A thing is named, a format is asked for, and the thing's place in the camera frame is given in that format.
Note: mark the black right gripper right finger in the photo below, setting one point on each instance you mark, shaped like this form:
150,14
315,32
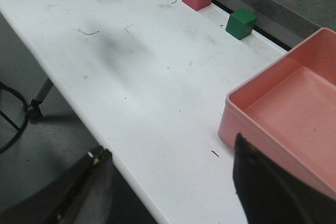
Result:
269,194

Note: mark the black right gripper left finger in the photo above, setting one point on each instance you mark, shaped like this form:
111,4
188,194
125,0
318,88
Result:
83,194

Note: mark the pink plastic bin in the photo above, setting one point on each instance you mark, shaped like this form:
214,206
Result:
287,111

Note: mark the grey table leg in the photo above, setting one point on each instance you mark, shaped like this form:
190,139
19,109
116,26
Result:
33,110

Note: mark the green cube near bin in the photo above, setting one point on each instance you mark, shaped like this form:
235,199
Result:
241,23

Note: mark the dark grey counter ledge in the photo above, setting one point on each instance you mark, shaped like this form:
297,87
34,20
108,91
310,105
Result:
275,1

